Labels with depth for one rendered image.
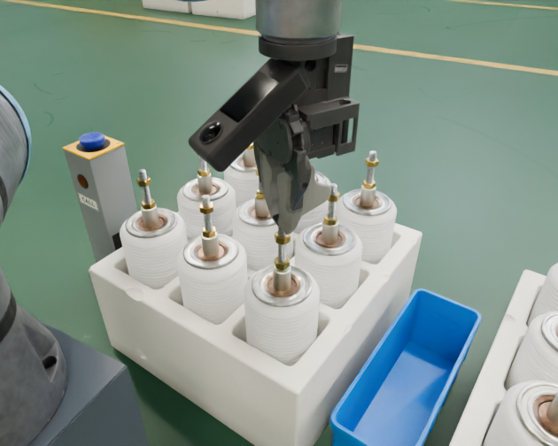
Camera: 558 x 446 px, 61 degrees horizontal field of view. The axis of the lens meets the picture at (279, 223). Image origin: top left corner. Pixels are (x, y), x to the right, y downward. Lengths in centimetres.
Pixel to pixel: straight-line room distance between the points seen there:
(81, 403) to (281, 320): 24
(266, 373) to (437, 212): 76
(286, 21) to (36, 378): 35
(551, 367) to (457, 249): 57
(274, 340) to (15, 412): 30
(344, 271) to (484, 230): 62
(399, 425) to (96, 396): 47
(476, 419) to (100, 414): 39
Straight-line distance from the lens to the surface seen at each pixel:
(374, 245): 75
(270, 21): 43
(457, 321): 83
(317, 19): 42
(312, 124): 45
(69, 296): 103
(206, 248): 64
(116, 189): 85
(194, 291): 65
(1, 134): 47
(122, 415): 50
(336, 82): 47
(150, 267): 72
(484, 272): 108
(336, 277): 66
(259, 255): 72
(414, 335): 88
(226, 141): 42
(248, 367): 61
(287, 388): 58
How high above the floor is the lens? 65
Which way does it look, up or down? 35 degrees down
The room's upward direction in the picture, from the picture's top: straight up
